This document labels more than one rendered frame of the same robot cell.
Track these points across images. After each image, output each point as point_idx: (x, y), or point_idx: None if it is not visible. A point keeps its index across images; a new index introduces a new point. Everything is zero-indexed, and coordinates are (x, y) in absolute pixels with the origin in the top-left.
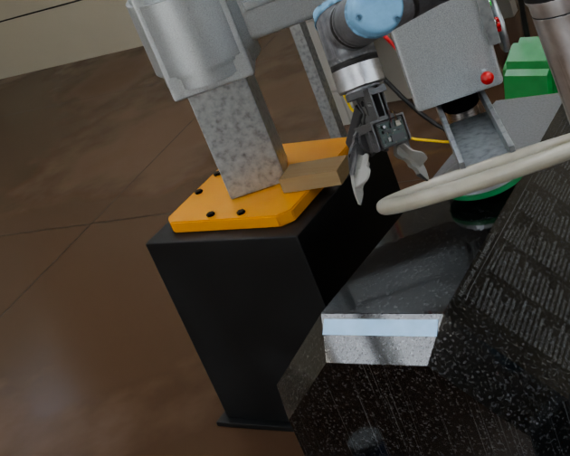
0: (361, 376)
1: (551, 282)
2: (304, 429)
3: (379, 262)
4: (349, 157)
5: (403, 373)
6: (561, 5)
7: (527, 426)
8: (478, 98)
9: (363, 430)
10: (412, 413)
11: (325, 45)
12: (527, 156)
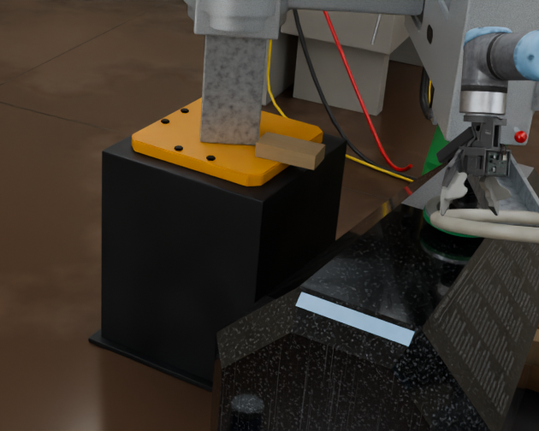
0: (319, 356)
1: (500, 332)
2: (233, 382)
3: (357, 258)
4: (448, 170)
5: (364, 367)
6: None
7: None
8: None
9: (293, 403)
10: (351, 404)
11: (469, 64)
12: None
